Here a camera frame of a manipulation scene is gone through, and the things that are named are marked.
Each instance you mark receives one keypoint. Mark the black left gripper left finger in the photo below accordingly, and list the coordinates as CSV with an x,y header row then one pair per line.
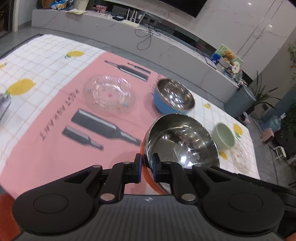
x,y
70,202

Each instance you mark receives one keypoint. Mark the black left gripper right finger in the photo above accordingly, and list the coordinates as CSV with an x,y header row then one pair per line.
x,y
225,201

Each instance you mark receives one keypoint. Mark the orange steel bowl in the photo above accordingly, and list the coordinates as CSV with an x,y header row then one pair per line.
x,y
177,138

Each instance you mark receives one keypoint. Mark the small clear glass bowl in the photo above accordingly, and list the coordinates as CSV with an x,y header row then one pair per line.
x,y
239,158

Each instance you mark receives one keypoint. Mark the green ceramic bowl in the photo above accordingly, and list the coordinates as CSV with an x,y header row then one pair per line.
x,y
223,137

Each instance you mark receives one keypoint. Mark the pink small stool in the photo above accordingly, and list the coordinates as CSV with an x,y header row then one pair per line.
x,y
267,135

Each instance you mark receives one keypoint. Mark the blue water jug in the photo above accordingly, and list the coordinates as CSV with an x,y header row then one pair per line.
x,y
274,123

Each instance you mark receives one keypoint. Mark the pink and white tablecloth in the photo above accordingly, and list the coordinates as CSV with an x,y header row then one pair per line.
x,y
50,131

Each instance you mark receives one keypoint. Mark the grey trash bin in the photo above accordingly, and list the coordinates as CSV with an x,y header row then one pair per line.
x,y
241,101

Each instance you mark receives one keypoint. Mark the green potted plant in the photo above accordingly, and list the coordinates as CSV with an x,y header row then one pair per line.
x,y
262,96

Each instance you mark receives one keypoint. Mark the clear glass plate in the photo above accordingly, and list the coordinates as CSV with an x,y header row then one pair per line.
x,y
109,94

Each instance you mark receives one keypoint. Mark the blue steel bowl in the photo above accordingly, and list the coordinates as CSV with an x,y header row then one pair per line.
x,y
171,96

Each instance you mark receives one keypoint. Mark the colourful snack box pile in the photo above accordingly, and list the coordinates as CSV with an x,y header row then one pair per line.
x,y
227,62

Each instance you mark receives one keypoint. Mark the white wifi router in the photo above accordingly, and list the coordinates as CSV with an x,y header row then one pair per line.
x,y
133,18

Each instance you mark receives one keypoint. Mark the yellow papers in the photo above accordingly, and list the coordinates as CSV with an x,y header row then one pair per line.
x,y
75,11

